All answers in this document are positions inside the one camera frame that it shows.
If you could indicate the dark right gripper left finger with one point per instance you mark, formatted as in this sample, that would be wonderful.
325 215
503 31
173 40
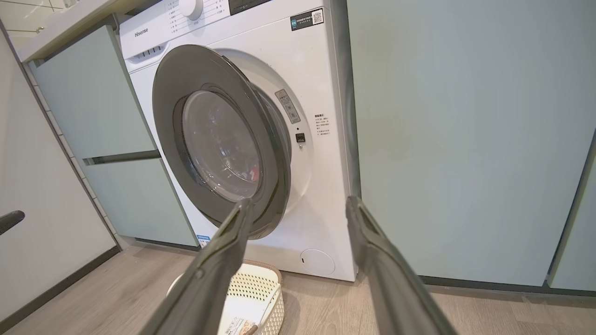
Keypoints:
209 288

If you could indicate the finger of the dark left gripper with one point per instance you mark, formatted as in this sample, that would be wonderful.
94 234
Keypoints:
11 219

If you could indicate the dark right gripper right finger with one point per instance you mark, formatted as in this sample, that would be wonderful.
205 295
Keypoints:
391 288

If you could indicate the red and white garment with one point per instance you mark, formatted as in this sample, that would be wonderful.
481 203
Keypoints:
254 174

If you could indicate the round dark glass washer door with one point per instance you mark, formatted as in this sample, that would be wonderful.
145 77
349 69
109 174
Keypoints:
167 93

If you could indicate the white front-load washing machine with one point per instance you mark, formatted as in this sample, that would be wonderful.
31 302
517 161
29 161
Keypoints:
326 209

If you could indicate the black door latch socket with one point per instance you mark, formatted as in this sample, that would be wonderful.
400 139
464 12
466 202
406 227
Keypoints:
300 137

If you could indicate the white round control dial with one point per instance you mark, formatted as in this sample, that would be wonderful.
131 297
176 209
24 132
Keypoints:
191 8

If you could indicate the dark display panel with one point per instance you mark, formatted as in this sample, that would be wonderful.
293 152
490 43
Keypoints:
247 4

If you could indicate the white perforated laundry basket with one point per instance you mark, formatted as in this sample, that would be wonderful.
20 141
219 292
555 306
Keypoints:
256 284

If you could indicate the printed paper label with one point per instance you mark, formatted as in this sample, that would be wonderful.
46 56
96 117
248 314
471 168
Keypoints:
237 327

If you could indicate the blue energy label sticker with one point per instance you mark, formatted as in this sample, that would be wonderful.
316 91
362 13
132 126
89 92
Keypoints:
203 240

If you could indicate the round white filter cover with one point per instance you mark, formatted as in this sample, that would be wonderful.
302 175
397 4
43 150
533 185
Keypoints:
317 261

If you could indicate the black cabinet plinth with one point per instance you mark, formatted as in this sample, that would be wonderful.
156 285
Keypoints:
489 283

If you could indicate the teal cabinet right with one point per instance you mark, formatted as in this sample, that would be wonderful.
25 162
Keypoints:
465 139

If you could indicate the black printed text sticker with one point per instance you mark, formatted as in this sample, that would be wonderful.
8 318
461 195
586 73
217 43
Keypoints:
321 124

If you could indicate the grey warning label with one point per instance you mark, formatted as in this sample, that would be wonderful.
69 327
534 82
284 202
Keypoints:
287 106

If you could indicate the white countertop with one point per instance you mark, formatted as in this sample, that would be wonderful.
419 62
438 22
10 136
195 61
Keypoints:
70 23

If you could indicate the black QR code sticker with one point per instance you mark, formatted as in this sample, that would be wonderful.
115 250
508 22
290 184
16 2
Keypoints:
307 19

